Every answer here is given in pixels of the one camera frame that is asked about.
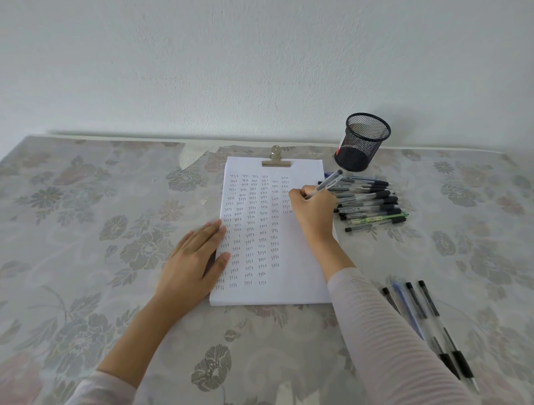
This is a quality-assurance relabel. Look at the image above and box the metal binder clip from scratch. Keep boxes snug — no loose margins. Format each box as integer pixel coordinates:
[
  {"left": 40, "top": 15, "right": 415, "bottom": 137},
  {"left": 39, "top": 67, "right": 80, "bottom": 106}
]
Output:
[{"left": 261, "top": 145, "right": 293, "bottom": 169}]

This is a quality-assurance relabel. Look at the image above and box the floral grey tablecloth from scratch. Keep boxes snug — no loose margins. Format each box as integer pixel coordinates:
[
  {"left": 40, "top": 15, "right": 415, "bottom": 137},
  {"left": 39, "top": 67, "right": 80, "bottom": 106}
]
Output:
[{"left": 0, "top": 134, "right": 534, "bottom": 405}]

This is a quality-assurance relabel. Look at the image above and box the person's left hand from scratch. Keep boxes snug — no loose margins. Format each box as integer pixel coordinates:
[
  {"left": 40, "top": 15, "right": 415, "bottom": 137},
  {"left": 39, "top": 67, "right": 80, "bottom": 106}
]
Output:
[{"left": 154, "top": 220, "right": 230, "bottom": 310}]

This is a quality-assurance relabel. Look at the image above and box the clear pen with dark cap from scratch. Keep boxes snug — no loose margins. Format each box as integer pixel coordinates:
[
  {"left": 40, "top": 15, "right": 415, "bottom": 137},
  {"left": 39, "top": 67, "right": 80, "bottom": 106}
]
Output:
[{"left": 302, "top": 170, "right": 343, "bottom": 199}]

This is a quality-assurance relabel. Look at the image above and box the person's right forearm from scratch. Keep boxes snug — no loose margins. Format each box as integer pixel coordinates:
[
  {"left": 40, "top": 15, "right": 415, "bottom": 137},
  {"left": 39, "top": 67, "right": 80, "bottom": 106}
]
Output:
[{"left": 302, "top": 238, "right": 481, "bottom": 405}]

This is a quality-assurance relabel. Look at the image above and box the clear blue ballpoint pen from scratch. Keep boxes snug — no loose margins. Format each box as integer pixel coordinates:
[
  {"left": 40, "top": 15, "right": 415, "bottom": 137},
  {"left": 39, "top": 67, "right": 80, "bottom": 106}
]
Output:
[{"left": 392, "top": 282, "right": 424, "bottom": 339}]

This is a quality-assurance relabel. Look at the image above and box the person's right hand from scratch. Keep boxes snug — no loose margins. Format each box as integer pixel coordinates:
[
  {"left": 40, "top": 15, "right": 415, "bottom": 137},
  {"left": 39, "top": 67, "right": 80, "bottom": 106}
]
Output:
[{"left": 289, "top": 186, "right": 338, "bottom": 247}]

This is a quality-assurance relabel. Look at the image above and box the black mesh pen holder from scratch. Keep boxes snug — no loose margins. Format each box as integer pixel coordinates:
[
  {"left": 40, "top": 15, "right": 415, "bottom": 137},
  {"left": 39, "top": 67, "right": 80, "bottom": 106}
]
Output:
[{"left": 334, "top": 113, "right": 392, "bottom": 172}]

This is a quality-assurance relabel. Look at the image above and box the pile of ballpoint pens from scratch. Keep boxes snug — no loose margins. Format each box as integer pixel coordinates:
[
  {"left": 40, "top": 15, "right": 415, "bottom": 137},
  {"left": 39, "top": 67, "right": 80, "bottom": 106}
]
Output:
[{"left": 318, "top": 172, "right": 409, "bottom": 233}]

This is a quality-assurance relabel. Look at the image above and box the stack of white paper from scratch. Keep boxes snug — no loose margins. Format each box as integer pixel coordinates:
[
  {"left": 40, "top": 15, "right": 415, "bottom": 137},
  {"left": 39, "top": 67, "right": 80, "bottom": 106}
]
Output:
[{"left": 209, "top": 156, "right": 339, "bottom": 307}]

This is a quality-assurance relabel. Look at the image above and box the person's left forearm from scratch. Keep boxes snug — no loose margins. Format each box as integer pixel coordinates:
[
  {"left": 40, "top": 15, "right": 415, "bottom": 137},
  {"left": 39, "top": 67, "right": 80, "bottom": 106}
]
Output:
[{"left": 69, "top": 293, "right": 199, "bottom": 405}]

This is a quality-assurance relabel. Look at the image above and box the clear black ballpoint pen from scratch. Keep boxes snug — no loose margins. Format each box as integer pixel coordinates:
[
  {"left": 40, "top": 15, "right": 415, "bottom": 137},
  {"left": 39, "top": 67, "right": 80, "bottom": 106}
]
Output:
[
  {"left": 418, "top": 280, "right": 481, "bottom": 394},
  {"left": 382, "top": 287, "right": 402, "bottom": 314},
  {"left": 406, "top": 282, "right": 462, "bottom": 381}
]

